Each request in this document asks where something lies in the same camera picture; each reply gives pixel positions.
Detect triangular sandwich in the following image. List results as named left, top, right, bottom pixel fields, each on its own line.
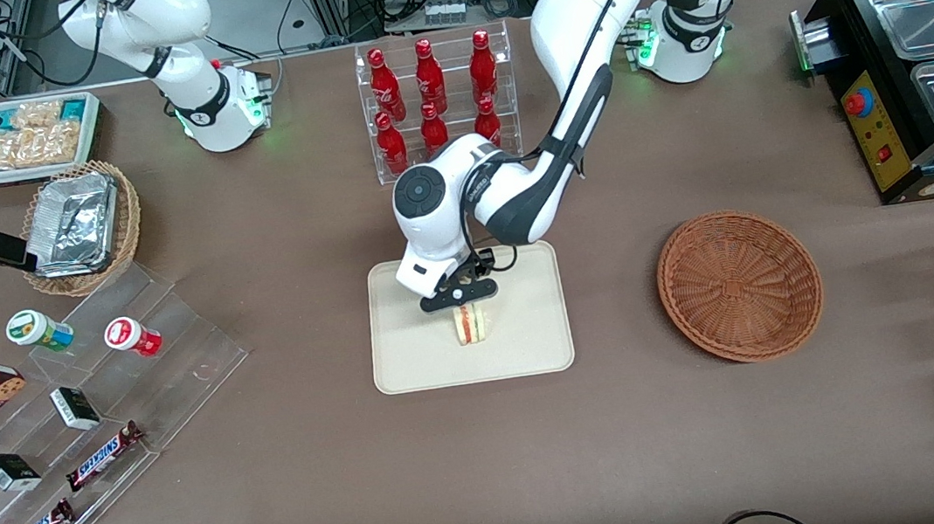
left=448, top=298, right=495, bottom=348

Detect beige plastic tray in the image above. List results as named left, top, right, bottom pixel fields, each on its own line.
left=360, top=237, right=578, bottom=396

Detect large clear cracker bag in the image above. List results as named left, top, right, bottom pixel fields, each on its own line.
left=0, top=119, right=86, bottom=172

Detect red cola bottle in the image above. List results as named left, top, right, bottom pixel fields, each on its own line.
left=411, top=37, right=450, bottom=117
left=417, top=101, right=453, bottom=157
left=469, top=94, right=506, bottom=149
left=373, top=109, right=412, bottom=179
left=465, top=28, right=502, bottom=107
left=367, top=45, right=409, bottom=125

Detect brown round wicker basket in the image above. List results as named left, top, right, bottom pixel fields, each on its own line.
left=649, top=200, right=832, bottom=374

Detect red lid snack cup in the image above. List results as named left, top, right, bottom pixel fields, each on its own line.
left=101, top=312, right=165, bottom=362

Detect green lid snack cup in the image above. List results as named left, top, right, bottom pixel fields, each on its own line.
left=3, top=304, right=77, bottom=358

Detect white power strip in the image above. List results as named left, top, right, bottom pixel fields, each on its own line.
left=422, top=0, right=470, bottom=29

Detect light wicker basket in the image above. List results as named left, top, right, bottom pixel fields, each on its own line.
left=10, top=155, right=152, bottom=303

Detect clear acrylic stepped stand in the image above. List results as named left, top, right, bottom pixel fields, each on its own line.
left=0, top=249, right=270, bottom=524

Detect silver foil containers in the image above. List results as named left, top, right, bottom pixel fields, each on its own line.
left=17, top=169, right=128, bottom=283

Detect clear acrylic bottle rack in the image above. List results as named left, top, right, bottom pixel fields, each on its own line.
left=352, top=18, right=526, bottom=189

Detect small black box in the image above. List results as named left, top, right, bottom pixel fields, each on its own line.
left=0, top=448, right=45, bottom=494
left=48, top=383, right=104, bottom=436

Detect small clear cracker bag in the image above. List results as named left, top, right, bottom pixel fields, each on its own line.
left=10, top=98, right=66, bottom=133

